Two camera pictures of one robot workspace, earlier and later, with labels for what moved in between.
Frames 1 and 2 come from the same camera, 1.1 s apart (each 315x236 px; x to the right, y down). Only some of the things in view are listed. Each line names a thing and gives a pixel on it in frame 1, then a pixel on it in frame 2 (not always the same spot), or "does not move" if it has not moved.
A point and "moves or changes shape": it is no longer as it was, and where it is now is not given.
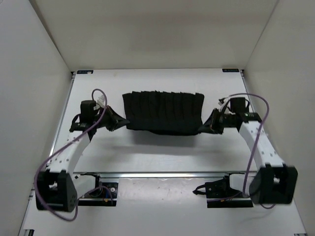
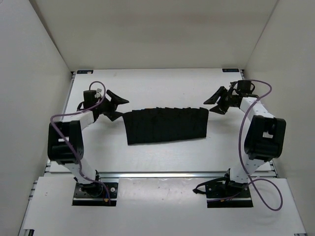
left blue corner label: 86,72 does not move
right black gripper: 206,128 -> 219,108
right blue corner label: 231,70 does not move
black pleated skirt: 164,113 moves or changes shape
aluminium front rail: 163,175 does not move
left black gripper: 117,120 -> 115,100
